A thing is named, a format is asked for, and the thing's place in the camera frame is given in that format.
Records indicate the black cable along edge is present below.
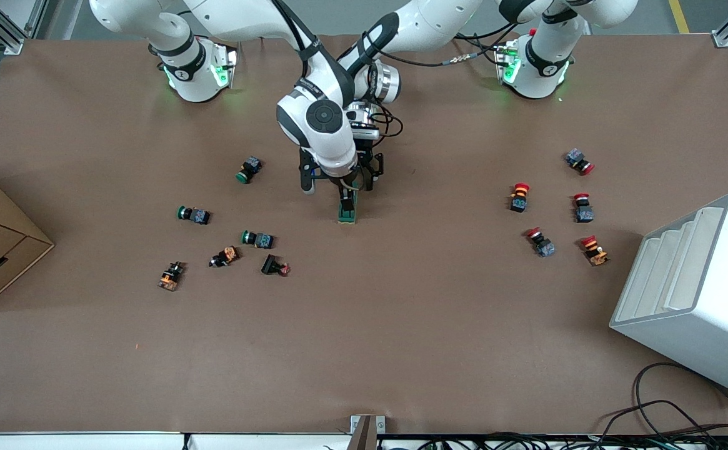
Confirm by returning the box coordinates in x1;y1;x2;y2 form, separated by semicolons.
379;431;728;450

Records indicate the black left arm base cable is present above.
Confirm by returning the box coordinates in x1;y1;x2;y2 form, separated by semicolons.
445;22;514;68

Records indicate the red button orange ring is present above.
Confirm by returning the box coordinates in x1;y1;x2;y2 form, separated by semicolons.
509;182;531;214

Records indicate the white stepped storage box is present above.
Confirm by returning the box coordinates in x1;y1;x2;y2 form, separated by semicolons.
609;192;728;404

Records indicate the black button orange block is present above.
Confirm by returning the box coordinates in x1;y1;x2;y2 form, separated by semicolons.
157;261;186;292

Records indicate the brown table cover sheet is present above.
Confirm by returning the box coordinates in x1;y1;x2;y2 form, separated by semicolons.
0;32;728;435

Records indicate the black looped cable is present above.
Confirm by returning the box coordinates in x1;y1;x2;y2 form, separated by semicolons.
634;362;728;438

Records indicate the white-tipped button orange block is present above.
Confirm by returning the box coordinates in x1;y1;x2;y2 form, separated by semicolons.
209;246;241;268

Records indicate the red button orange contact block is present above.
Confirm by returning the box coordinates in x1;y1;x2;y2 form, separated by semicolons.
580;235;610;267

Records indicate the green load switch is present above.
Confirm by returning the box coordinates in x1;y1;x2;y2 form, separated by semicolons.
337;191;359;225

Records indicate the black floor cable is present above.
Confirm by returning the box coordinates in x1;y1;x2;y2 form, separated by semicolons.
595;400;728;438

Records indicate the white table edge rail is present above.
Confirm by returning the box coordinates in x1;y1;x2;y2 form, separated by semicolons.
0;432;352;450

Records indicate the metal edge bracket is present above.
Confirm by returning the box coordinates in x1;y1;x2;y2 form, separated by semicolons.
350;414;386;450

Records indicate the black switch red tip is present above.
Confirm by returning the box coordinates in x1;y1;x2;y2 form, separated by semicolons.
261;254;291;277

